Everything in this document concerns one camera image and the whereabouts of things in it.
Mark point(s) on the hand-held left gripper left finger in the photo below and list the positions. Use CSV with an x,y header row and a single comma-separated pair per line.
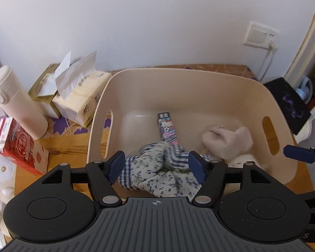
x,y
116,166

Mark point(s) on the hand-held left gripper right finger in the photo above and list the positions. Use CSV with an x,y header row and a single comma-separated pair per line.
x,y
197,166

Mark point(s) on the blue floral checked cloth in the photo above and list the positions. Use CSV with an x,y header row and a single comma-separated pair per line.
x,y
152,173

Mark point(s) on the beige plastic storage basket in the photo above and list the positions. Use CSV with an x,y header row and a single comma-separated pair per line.
x,y
173,94

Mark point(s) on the wooden desktop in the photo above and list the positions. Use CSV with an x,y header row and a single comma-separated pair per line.
x,y
65,149

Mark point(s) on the white round container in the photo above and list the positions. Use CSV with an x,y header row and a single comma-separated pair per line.
x,y
304,134

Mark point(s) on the pale pink plush cloth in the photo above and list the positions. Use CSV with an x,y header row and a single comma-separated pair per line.
x,y
225,143

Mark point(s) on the white fluffy cloth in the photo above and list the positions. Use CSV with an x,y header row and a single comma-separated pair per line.
x,y
241,158

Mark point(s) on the small cartoon print box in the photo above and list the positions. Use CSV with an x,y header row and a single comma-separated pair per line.
x,y
166,128

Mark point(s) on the black board with purple print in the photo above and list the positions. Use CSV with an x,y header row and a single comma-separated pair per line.
x,y
286,102

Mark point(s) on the light blue plastic object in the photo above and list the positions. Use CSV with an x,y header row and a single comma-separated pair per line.
x,y
303,89

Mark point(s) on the pale yellow soft tissue pack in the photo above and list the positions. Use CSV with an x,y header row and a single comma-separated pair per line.
x,y
78,102

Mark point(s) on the red and white carton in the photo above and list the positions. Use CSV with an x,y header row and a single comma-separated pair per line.
x,y
21,147

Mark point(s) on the gold tissue box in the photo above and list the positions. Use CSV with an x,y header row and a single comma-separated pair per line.
x,y
46,78

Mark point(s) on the white thermos bottle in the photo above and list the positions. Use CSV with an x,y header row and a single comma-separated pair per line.
x,y
18,102

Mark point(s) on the white door frame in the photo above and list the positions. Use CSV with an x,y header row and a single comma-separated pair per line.
x,y
308,44

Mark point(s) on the white wall socket panel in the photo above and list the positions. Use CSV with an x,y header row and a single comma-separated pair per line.
x,y
257,35

